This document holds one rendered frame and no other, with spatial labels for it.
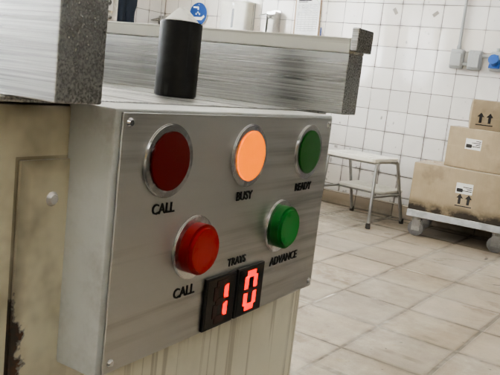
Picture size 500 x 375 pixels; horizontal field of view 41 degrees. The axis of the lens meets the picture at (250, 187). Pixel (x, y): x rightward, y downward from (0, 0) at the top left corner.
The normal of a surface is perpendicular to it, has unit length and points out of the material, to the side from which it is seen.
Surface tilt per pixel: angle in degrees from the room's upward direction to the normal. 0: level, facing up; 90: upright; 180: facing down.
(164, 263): 90
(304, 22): 89
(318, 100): 90
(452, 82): 90
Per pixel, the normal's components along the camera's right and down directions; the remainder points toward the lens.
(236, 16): -0.58, 0.07
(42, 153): 0.84, 0.18
